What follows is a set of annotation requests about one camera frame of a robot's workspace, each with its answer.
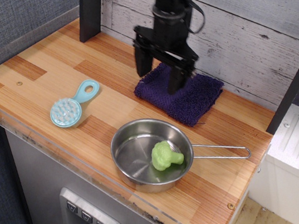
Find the dark blue cloth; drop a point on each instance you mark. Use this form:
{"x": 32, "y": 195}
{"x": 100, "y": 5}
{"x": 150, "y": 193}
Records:
{"x": 189, "y": 103}

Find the green toy broccoli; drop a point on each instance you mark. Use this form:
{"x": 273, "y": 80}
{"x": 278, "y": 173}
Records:
{"x": 163, "y": 157}

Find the dark left upright post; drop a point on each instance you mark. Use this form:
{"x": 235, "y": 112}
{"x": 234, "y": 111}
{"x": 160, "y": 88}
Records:
{"x": 90, "y": 18}

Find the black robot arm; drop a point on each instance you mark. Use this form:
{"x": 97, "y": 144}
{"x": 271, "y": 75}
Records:
{"x": 177, "y": 10}

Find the light blue scrub brush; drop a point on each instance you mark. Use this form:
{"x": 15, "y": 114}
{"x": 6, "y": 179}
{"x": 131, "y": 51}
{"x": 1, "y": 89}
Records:
{"x": 67, "y": 111}

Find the white ribbed appliance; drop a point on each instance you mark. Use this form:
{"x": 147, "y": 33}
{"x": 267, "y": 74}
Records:
{"x": 276, "y": 184}

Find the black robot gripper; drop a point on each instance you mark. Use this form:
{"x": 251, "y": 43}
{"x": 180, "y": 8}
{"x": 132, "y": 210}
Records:
{"x": 166, "y": 42}

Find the grey cabinet with dispenser panel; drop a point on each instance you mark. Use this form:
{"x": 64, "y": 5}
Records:
{"x": 57, "y": 195}

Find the stainless steel pan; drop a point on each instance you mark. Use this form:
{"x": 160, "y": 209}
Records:
{"x": 131, "y": 148}

